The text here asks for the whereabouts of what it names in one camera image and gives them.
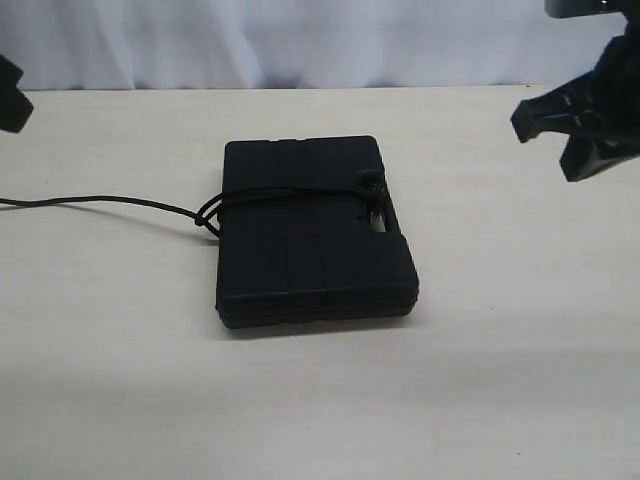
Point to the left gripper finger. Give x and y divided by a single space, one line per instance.
15 107

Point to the black plastic tool case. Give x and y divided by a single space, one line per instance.
308 232

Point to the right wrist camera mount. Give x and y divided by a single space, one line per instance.
563 9

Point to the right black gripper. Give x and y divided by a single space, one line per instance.
608 101

